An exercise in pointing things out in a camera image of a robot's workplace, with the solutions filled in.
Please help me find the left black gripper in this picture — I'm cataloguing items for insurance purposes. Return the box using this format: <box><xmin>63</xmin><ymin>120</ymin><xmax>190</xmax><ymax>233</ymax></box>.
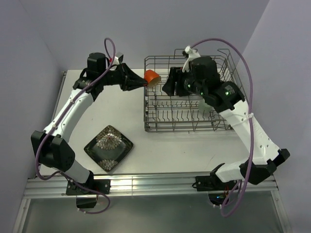
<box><xmin>100</xmin><ymin>63</ymin><xmax>147</xmax><ymax>92</ymax></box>

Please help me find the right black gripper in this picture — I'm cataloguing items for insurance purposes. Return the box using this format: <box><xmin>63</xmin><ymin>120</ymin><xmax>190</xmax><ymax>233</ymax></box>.
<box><xmin>161</xmin><ymin>67</ymin><xmax>206</xmax><ymax>97</ymax></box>

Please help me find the small orange cup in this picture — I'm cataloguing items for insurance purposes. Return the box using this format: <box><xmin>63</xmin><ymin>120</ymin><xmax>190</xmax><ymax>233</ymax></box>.
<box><xmin>144</xmin><ymin>69</ymin><xmax>161</xmax><ymax>87</ymax></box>

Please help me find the mint green cup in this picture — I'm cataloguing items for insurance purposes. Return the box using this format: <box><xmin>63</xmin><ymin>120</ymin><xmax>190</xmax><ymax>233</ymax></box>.
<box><xmin>198</xmin><ymin>99</ymin><xmax>213</xmax><ymax>114</ymax></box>

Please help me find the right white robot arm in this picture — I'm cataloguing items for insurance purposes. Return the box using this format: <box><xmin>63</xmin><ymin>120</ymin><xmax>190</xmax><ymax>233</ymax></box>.
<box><xmin>162</xmin><ymin>56</ymin><xmax>290</xmax><ymax>189</ymax></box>

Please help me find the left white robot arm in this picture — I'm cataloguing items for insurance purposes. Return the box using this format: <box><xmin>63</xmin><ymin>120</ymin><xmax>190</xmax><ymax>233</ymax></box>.
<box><xmin>31</xmin><ymin>52</ymin><xmax>148</xmax><ymax>194</ymax></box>

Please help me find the black floral square plate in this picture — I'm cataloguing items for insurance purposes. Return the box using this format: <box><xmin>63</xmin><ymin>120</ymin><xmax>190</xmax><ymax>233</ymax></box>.
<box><xmin>84</xmin><ymin>125</ymin><xmax>134</xmax><ymax>172</ymax></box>

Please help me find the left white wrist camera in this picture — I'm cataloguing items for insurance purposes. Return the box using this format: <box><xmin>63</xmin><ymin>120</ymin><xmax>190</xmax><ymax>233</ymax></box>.
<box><xmin>110</xmin><ymin>52</ymin><xmax>124</xmax><ymax>66</ymax></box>

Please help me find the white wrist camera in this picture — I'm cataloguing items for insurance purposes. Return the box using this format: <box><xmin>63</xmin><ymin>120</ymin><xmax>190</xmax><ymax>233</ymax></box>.
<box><xmin>182</xmin><ymin>45</ymin><xmax>201</xmax><ymax>72</ymax></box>
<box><xmin>110</xmin><ymin>52</ymin><xmax>124</xmax><ymax>66</ymax></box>

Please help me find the grey wire dish rack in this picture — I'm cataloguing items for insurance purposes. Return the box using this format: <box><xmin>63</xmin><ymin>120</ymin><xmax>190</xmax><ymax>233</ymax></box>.
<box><xmin>144</xmin><ymin>49</ymin><xmax>247</xmax><ymax>133</ymax></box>

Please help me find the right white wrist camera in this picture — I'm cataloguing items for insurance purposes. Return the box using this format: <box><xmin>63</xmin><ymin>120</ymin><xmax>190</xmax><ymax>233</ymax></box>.
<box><xmin>182</xmin><ymin>45</ymin><xmax>201</xmax><ymax>72</ymax></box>

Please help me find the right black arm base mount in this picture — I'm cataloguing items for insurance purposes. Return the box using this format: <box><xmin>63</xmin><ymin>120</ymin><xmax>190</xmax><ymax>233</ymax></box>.
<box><xmin>192</xmin><ymin>172</ymin><xmax>241</xmax><ymax>208</ymax></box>

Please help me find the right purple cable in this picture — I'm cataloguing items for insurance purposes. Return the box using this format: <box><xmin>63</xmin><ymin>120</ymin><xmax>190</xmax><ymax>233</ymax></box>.
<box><xmin>190</xmin><ymin>38</ymin><xmax>256</xmax><ymax>218</ymax></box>

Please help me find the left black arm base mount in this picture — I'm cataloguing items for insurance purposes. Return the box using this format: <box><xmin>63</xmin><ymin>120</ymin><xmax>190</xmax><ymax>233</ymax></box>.
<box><xmin>65</xmin><ymin>179</ymin><xmax>111</xmax><ymax>210</ymax></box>

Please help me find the aluminium table edge rail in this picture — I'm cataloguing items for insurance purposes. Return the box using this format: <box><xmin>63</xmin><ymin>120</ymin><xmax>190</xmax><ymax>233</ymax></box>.
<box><xmin>23</xmin><ymin>171</ymin><xmax>279</xmax><ymax>197</ymax></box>

